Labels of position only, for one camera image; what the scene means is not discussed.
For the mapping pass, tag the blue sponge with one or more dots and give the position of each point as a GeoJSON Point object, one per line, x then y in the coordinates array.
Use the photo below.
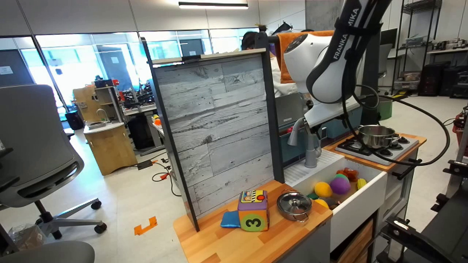
{"type": "Point", "coordinates": [230, 219]}

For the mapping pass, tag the grey toy stove top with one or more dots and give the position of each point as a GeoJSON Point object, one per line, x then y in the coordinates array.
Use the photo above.
{"type": "Point", "coordinates": [389, 150]}

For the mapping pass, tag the grey swivel office chair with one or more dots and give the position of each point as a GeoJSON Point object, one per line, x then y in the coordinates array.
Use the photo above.
{"type": "Point", "coordinates": [34, 146]}

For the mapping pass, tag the ceiling light strip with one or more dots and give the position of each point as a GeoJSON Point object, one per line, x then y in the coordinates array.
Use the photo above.
{"type": "Point", "coordinates": [213, 4]}

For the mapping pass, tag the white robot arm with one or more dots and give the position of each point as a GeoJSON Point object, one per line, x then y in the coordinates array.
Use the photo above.
{"type": "Point", "coordinates": [331, 58]}

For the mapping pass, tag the colourful soft number cube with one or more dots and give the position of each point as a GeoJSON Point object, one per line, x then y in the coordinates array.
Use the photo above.
{"type": "Point", "coordinates": [253, 213]}

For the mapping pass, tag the black camera stand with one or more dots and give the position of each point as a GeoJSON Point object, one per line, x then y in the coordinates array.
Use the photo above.
{"type": "Point", "coordinates": [429, 228]}

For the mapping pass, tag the grey wood-print panel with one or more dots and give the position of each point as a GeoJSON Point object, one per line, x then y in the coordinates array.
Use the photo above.
{"type": "Point", "coordinates": [220, 131]}

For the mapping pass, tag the steel cooking pot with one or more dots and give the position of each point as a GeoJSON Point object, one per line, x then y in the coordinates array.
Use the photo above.
{"type": "Point", "coordinates": [376, 137]}

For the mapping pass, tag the white toy sink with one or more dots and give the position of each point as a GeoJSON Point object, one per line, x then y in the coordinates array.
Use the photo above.
{"type": "Point", "coordinates": [360, 204]}

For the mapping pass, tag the teal storage bin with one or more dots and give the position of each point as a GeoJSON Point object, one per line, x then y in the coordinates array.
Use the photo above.
{"type": "Point", "coordinates": [349, 124]}

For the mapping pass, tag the metal storage shelf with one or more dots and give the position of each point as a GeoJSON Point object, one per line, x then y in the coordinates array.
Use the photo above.
{"type": "Point", "coordinates": [429, 48]}

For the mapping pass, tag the metal bowl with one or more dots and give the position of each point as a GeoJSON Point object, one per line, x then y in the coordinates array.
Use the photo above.
{"type": "Point", "coordinates": [294, 206]}

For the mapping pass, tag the grey toy faucet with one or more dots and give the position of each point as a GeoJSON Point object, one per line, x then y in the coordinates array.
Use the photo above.
{"type": "Point", "coordinates": [312, 150]}

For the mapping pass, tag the purple plush toy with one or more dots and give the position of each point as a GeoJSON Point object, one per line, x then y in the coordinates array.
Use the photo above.
{"type": "Point", "coordinates": [340, 185]}

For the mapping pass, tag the wooden cabinet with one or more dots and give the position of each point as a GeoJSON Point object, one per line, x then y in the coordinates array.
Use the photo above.
{"type": "Point", "coordinates": [110, 146]}

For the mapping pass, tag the wooden toy kitchen unit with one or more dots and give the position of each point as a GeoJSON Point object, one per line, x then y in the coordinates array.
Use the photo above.
{"type": "Point", "coordinates": [243, 242]}

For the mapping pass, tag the orange tape mark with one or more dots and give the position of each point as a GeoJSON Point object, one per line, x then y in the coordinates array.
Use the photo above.
{"type": "Point", "coordinates": [145, 226]}

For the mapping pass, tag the grey wood backdrop panel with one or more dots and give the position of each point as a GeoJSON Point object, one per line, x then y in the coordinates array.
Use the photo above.
{"type": "Point", "coordinates": [272, 121]}

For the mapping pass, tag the orange toy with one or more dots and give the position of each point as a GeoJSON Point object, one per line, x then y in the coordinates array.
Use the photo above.
{"type": "Point", "coordinates": [347, 174]}

